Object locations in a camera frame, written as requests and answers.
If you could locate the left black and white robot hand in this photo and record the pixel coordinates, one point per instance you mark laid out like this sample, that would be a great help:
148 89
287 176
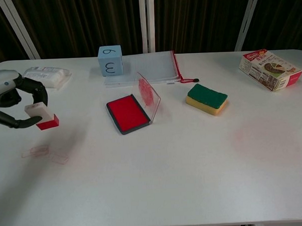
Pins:
4 84

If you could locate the white box with red base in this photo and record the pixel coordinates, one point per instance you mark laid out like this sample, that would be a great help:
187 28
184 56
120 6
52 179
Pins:
42 114

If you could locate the white tissue pack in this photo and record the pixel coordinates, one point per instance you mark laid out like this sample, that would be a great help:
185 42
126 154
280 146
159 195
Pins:
49 76

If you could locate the blue foam cube with numbers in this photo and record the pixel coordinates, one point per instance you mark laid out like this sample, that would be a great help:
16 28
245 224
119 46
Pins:
110 62

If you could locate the red ink pad with clear lid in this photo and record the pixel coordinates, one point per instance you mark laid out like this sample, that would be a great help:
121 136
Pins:
127 114

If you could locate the clear mesh pouch red zipper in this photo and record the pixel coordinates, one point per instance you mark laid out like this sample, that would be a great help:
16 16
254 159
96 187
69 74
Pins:
151 68

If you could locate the green and yellow sponge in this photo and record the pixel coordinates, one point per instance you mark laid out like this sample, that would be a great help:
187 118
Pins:
206 96

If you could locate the snack box with chocolate picture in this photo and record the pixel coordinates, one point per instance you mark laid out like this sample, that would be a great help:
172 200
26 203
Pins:
269 69

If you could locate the white partition frame post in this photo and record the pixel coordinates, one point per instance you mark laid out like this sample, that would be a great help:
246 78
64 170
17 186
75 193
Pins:
147 23
247 21
19 29

